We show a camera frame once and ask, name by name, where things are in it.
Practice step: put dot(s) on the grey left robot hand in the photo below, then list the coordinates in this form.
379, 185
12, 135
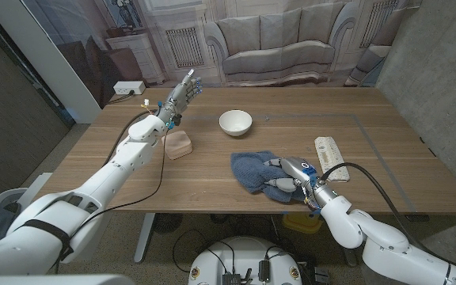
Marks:
178, 101

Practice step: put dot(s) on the printed living room backdrop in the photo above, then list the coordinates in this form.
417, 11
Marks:
275, 39

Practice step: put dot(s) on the black round floor fan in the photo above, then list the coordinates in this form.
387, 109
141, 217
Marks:
167, 223

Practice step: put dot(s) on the black electronics module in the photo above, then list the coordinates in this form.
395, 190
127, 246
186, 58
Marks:
232, 279

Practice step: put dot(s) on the white table leg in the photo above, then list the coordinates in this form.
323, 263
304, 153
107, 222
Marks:
144, 241

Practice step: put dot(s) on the black power adapter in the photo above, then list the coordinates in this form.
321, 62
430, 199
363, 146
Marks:
264, 271

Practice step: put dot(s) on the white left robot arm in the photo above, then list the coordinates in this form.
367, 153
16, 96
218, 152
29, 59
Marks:
105, 178

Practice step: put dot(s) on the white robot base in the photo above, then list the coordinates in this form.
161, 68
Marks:
248, 253

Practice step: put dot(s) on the blue terry towel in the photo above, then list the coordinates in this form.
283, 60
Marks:
248, 170

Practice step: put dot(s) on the white ceramic bowl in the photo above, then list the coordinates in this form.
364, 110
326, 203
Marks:
236, 122

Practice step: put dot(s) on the yellow floor object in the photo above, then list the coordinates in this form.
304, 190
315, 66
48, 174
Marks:
301, 223

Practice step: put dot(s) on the white power strip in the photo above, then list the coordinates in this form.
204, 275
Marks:
129, 87

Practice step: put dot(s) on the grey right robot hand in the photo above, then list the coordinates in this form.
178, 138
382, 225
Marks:
297, 168

